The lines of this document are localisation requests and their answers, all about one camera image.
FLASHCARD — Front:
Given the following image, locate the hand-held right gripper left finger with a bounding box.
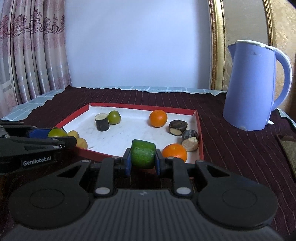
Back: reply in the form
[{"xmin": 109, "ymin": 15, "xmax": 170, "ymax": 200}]
[{"xmin": 57, "ymin": 148, "xmax": 132, "ymax": 197}]

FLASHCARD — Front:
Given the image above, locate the orange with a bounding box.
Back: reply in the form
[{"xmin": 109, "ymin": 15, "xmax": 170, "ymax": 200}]
[
  {"xmin": 162, "ymin": 143, "xmax": 188, "ymax": 163},
  {"xmin": 149, "ymin": 110, "xmax": 167, "ymax": 128}
]

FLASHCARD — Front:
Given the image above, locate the dark sugarcane piece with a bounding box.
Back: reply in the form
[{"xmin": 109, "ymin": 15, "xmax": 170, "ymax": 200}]
[
  {"xmin": 95, "ymin": 113, "xmax": 110, "ymax": 132},
  {"xmin": 181, "ymin": 129, "xmax": 199, "ymax": 151}
]

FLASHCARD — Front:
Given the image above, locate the green tomato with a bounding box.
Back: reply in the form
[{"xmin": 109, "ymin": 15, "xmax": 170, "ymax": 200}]
[
  {"xmin": 108, "ymin": 110, "xmax": 121, "ymax": 125},
  {"xmin": 48, "ymin": 128, "xmax": 68, "ymax": 138}
]

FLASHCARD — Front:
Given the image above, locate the dark striped tablecloth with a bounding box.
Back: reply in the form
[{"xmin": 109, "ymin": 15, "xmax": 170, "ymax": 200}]
[{"xmin": 0, "ymin": 85, "xmax": 296, "ymax": 241}]

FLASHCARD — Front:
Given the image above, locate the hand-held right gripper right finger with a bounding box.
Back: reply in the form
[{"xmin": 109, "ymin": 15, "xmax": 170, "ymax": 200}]
[{"xmin": 154, "ymin": 148, "xmax": 232, "ymax": 197}]

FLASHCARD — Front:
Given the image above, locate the dark water chestnut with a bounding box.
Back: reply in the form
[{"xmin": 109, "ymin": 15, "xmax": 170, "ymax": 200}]
[{"xmin": 169, "ymin": 120, "xmax": 187, "ymax": 136}]

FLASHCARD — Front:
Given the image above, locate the green cut fruit piece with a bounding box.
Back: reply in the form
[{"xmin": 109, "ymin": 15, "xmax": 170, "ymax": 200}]
[{"xmin": 131, "ymin": 139, "xmax": 156, "ymax": 169}]

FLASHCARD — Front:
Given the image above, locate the blue electric kettle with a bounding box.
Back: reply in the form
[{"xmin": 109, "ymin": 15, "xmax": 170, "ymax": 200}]
[{"xmin": 222, "ymin": 40, "xmax": 292, "ymax": 131}]

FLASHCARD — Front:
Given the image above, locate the red cardboard box tray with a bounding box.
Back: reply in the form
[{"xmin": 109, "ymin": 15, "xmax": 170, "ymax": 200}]
[{"xmin": 54, "ymin": 103, "xmax": 204, "ymax": 164}]

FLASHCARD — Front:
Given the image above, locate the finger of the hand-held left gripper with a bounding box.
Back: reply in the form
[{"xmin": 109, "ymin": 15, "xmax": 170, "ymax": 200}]
[
  {"xmin": 0, "ymin": 136, "xmax": 77, "ymax": 158},
  {"xmin": 0, "ymin": 120, "xmax": 49, "ymax": 139}
]

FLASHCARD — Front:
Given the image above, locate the gold ornate frame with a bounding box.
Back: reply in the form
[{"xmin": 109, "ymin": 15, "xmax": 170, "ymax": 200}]
[{"xmin": 208, "ymin": 0, "xmax": 278, "ymax": 92}]

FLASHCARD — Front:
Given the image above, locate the pink patterned curtain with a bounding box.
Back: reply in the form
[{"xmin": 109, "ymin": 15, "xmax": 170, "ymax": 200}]
[{"xmin": 0, "ymin": 0, "xmax": 72, "ymax": 118}]

